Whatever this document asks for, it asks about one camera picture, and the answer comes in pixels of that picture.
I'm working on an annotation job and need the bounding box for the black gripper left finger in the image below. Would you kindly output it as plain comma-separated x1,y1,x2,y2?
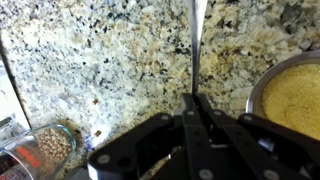
87,93,218,180

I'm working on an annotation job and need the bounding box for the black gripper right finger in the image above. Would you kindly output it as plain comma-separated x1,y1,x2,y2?
195,93,320,180

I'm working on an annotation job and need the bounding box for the metal spoon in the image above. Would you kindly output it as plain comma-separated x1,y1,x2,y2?
187,0,210,96

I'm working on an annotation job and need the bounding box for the yellow sugar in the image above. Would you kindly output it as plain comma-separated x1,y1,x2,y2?
261,62,320,141

